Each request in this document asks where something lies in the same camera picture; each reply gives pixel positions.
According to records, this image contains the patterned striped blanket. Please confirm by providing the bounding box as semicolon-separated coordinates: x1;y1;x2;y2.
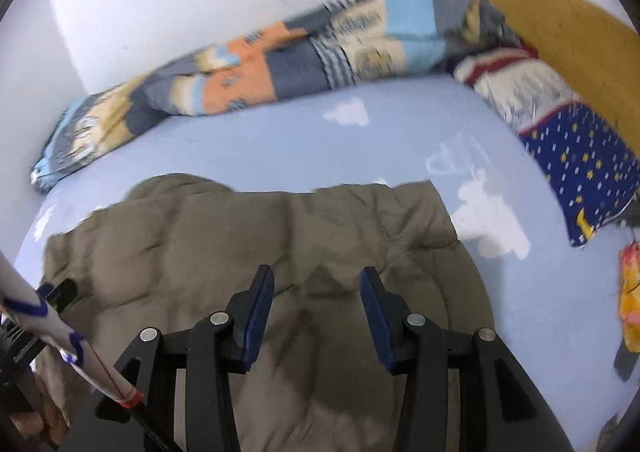
30;0;523;195

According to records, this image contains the yellow orange cloth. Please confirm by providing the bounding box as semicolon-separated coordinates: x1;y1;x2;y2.
617;242;640;340

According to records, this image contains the light blue cloud-print bedsheet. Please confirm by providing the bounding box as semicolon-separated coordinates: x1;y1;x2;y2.
12;74;640;452

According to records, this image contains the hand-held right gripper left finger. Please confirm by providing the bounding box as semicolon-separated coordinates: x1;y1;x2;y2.
65;264;276;452

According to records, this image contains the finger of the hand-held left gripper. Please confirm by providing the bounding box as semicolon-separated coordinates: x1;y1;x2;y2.
34;279;80;319

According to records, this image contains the star-print pillow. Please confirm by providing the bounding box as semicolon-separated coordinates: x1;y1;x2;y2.
452;44;640;247

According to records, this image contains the olive puffer jacket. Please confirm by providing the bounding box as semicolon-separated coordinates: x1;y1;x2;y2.
37;173;496;452

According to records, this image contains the person's left hand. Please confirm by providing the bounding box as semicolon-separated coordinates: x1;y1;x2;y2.
10;372;68;440

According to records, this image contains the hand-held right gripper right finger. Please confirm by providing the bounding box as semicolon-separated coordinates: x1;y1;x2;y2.
360;266;576;452

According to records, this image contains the wooden headboard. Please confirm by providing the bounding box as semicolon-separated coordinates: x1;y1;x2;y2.
474;0;640;157

